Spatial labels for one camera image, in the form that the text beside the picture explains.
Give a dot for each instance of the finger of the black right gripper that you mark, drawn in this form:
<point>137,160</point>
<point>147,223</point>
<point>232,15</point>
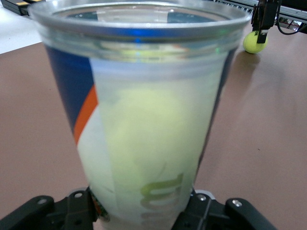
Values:
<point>256,16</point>
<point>266,14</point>

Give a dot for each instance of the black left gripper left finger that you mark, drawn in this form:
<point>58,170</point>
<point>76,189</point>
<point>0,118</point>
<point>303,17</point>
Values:
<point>60,215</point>

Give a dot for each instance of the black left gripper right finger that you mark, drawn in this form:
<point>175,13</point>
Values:
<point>204,215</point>

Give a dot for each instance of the yellow tennis ball Wilson print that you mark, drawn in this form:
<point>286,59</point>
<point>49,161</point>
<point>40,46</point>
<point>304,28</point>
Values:
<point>251,44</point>

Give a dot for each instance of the yellow tennis ball small mark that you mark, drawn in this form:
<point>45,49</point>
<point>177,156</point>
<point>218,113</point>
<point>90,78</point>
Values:
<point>153,124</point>

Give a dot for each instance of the clear Wilson tennis ball can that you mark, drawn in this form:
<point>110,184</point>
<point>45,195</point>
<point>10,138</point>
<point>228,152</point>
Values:
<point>72,83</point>

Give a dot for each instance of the brown table mat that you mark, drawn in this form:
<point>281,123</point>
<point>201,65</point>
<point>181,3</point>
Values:
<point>263,119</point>

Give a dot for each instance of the black box yellow label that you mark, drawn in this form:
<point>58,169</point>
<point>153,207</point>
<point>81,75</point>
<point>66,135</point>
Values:
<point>16,4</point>

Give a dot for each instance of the aluminium table frame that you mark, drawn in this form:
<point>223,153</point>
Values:
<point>292,10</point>

